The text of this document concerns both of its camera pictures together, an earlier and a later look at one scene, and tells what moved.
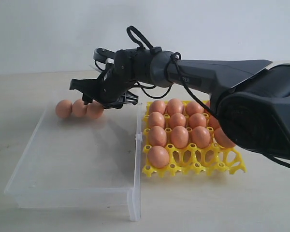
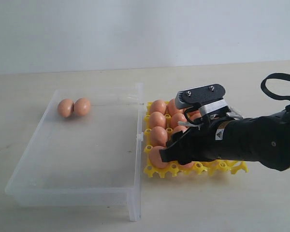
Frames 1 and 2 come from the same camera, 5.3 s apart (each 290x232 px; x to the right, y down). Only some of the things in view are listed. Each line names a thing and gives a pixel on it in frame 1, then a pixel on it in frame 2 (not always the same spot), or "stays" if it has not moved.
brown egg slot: [157, 106] stays
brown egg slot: [174, 106] stays
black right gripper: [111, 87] to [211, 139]
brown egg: [95, 109] to [188, 166]
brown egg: [157, 137] stays
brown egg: [158, 156] stays
